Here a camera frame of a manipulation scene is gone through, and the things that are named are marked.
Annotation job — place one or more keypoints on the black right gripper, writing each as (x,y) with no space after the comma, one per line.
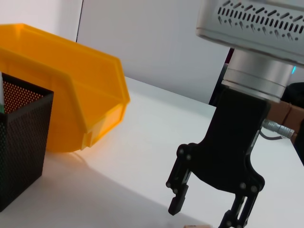
(228,142)

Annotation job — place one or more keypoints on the beige eraser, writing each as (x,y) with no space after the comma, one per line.
(196,226)

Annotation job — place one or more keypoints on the green utility knife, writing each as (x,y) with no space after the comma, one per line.
(1,95)

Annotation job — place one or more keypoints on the black mesh pen holder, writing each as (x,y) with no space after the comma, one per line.
(23,142)

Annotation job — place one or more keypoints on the brown cardboard box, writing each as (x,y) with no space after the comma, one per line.
(280,112)

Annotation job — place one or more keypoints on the black rounded background object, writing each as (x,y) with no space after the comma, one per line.
(297,92)

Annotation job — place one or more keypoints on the yellow plastic bin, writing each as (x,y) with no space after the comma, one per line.
(83,83)

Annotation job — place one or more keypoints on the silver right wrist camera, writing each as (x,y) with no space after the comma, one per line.
(249,28)

